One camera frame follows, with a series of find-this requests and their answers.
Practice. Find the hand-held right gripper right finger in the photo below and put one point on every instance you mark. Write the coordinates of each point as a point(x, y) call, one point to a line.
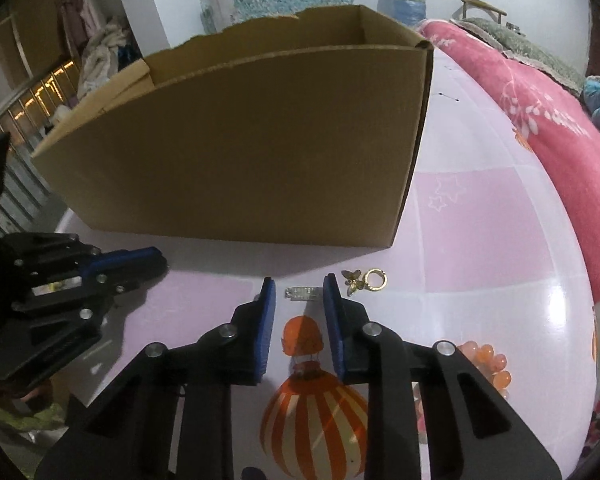
point(332, 330)

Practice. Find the brown cardboard box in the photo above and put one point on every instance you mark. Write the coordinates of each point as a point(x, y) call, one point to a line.
point(230, 160)

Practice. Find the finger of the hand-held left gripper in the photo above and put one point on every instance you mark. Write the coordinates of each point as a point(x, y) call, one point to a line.
point(130, 260)
point(55, 335)

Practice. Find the pink hanging garment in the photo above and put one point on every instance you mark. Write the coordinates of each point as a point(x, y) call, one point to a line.
point(77, 7)

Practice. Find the grey blanket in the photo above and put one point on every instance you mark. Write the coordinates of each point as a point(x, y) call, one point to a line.
point(525, 47)

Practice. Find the pile of clothes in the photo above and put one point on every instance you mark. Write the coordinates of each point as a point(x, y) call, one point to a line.
point(105, 45)

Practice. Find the gold butterfly charm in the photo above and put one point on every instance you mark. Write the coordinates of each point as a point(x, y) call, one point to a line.
point(352, 282)

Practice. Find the wooden wardrobe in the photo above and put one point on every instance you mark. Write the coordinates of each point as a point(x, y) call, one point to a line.
point(35, 20)

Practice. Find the silver hair clip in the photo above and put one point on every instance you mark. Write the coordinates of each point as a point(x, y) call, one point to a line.
point(302, 292)

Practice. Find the green fuzzy cloth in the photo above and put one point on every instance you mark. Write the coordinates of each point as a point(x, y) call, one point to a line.
point(20, 417)

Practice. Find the wooden chair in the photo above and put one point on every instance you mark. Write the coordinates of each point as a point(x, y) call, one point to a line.
point(482, 9)

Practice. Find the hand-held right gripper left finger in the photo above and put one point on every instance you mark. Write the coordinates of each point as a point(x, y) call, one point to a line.
point(265, 330)

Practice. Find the pink floral blanket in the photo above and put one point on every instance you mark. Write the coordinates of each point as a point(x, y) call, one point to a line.
point(555, 135)

